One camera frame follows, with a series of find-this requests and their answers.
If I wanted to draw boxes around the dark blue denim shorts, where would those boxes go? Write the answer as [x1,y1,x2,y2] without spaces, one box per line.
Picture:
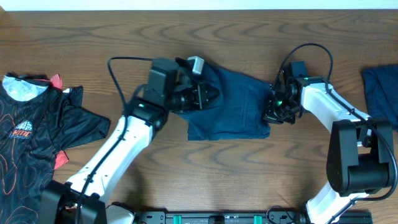
[180,62,272,141]

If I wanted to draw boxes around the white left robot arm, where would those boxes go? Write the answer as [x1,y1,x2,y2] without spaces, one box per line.
[38,56,218,223]

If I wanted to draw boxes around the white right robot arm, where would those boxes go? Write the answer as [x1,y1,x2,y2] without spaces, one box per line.
[262,61,397,223]

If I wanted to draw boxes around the folded navy blue garment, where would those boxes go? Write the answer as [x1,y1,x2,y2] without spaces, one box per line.
[361,64,397,131]

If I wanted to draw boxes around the black orange patterned t-shirt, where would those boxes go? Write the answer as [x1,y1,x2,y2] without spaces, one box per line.
[1,73,110,223]

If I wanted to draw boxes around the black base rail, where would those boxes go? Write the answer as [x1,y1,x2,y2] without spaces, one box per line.
[108,202,374,224]

